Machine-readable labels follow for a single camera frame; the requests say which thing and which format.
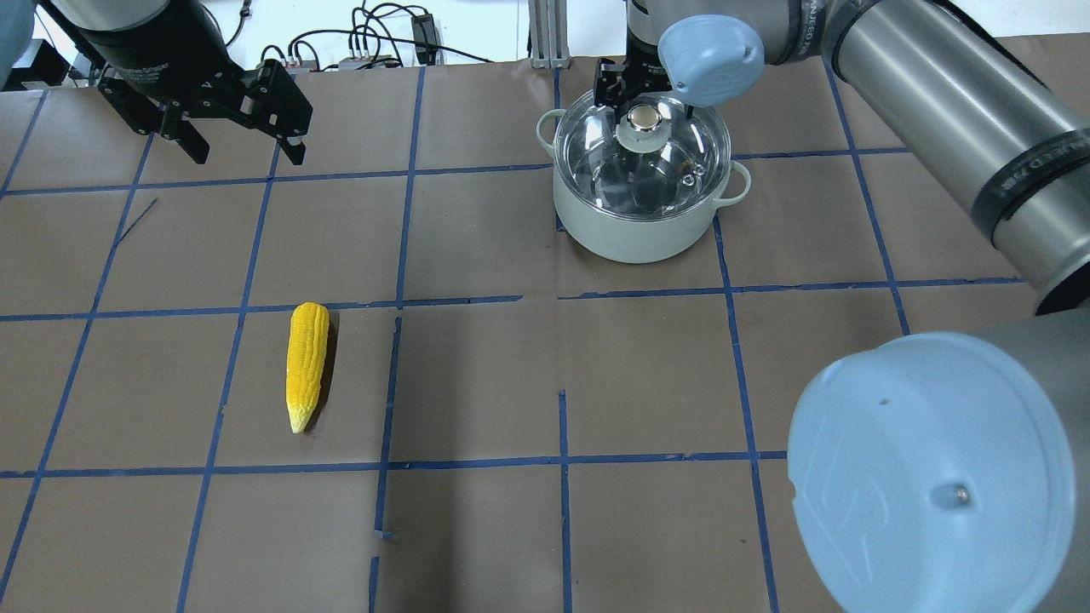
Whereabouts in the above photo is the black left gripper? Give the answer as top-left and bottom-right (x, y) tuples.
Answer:
(75, 1), (314, 166)

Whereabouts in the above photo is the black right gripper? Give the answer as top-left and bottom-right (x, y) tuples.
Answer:
(594, 47), (694, 120)

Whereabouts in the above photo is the glass pot lid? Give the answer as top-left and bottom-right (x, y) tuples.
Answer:
(548, 92), (732, 221)

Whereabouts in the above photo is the yellow corn cob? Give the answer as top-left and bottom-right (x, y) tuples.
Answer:
(284, 301), (330, 434)

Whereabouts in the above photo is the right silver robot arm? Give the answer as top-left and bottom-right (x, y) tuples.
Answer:
(557, 58), (1036, 612)

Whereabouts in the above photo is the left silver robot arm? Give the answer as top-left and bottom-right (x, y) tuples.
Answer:
(44, 1), (314, 166)

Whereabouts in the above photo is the pale green cooking pot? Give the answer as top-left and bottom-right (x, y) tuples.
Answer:
(535, 92), (752, 264)

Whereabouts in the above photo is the aluminium frame post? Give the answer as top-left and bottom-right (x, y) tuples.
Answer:
(528, 0), (571, 70)

